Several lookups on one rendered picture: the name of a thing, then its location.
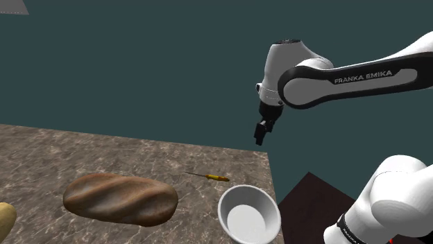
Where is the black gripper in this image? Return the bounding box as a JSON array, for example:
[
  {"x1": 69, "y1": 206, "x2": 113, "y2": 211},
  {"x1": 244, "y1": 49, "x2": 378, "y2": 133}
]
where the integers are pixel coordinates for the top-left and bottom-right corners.
[{"x1": 253, "y1": 100, "x2": 285, "y2": 146}]

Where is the white bowl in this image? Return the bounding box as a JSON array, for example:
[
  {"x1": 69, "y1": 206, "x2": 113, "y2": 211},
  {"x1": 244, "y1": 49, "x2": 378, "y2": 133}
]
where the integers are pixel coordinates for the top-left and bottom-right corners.
[{"x1": 217, "y1": 184, "x2": 282, "y2": 244}]

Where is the dark robot stand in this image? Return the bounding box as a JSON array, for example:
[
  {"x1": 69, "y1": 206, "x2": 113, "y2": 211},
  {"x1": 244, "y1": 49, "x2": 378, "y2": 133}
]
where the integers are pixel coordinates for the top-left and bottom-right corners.
[{"x1": 277, "y1": 171, "x2": 433, "y2": 244}]

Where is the brown bread loaf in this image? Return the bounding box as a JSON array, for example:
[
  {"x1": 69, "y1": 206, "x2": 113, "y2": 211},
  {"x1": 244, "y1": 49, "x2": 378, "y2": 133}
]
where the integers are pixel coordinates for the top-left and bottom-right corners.
[{"x1": 62, "y1": 173, "x2": 179, "y2": 227}]

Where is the yellow potato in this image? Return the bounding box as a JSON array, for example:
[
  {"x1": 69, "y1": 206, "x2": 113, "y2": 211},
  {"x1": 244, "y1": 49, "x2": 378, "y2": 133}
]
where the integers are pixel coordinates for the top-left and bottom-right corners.
[{"x1": 0, "y1": 202, "x2": 18, "y2": 244}]

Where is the yellow handled screwdriver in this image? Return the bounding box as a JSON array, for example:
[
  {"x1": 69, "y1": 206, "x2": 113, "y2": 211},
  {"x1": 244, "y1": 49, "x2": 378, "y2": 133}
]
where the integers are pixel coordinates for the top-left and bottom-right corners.
[{"x1": 184, "y1": 171, "x2": 230, "y2": 182}]

